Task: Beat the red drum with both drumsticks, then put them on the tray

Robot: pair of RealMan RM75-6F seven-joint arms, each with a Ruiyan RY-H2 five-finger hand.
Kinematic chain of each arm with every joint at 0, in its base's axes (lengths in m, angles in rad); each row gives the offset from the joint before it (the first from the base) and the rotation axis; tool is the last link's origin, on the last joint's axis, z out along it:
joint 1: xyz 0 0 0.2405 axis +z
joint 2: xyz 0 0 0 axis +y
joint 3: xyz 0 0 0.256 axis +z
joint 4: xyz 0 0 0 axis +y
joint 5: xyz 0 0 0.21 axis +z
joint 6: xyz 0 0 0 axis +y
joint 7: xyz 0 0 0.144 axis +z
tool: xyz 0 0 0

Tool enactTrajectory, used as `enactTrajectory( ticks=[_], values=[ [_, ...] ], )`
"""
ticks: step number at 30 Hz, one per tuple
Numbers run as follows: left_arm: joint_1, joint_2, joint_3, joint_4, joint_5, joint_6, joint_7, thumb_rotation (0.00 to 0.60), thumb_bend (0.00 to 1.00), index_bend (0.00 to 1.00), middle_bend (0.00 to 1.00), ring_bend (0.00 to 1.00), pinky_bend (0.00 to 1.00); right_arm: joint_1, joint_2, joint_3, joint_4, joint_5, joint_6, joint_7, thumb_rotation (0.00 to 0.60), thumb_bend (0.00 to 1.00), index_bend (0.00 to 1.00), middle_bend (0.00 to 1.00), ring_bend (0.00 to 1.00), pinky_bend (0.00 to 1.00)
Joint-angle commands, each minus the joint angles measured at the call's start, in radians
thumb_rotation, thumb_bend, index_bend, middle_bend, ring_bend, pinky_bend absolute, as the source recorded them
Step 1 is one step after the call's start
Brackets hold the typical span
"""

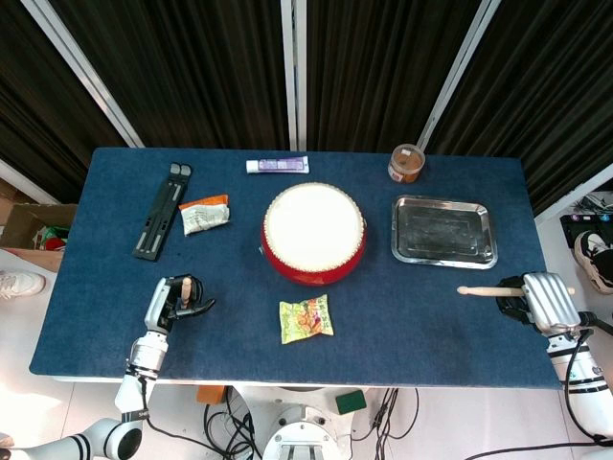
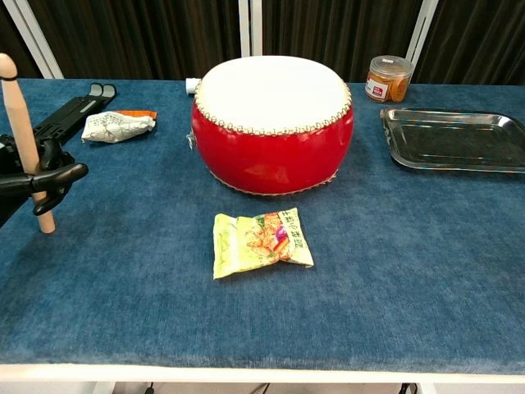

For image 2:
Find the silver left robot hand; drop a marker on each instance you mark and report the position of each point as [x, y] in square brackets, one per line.
[49, 176]

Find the wooden drumstick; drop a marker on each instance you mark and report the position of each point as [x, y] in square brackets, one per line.
[18, 115]

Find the red drum white head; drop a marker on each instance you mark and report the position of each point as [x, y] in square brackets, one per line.
[270, 143]

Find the stainless steel tray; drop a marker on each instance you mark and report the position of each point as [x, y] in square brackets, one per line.
[451, 139]

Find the black folding stand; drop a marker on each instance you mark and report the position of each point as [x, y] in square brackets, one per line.
[69, 115]

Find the white orange snack packet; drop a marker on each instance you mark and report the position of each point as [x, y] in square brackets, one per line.
[115, 127]

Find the white purple toothpaste tube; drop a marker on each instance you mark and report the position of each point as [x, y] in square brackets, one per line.
[191, 86]

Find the dark pleated curtain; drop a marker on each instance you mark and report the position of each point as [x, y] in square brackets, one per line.
[143, 37]

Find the yellow green snack packet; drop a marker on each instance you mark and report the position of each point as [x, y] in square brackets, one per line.
[258, 246]

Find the blue table mat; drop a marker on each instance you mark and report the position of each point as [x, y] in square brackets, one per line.
[369, 267]

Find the clear jar orange snacks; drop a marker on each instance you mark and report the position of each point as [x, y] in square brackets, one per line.
[389, 84]

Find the white frame post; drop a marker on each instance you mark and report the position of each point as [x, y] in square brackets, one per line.
[422, 33]
[251, 28]
[37, 41]

